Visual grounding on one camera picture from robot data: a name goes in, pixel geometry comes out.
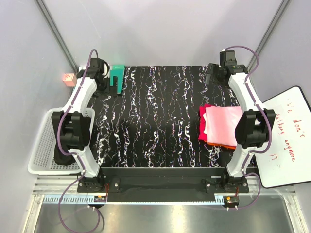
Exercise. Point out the white plastic laundry basket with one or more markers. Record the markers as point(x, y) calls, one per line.
point(42, 157)

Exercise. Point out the black marbled table mat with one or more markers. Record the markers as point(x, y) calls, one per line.
point(155, 120)

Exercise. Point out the magenta folded t-shirt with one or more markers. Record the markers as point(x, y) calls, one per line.
point(208, 126)

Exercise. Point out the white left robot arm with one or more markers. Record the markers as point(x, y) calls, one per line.
point(73, 124)

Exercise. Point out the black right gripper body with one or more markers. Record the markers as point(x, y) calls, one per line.
point(213, 69)

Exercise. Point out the teal book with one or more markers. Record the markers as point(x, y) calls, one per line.
point(116, 76)

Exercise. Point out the white slotted cable duct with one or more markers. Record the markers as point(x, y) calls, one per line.
point(75, 199)

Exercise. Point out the pink cube block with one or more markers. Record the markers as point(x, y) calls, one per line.
point(69, 79)

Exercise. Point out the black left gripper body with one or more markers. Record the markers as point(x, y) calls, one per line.
point(102, 87)

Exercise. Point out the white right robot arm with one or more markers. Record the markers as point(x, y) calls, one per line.
point(253, 132)

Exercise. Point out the light pink folded t-shirt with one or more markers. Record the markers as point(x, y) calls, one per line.
point(227, 118)

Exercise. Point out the white dry-erase board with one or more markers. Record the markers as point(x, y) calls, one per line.
point(288, 160)

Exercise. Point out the black printed t-shirt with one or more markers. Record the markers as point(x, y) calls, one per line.
point(61, 159)

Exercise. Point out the orange folded t-shirt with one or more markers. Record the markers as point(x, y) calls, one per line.
point(222, 145)

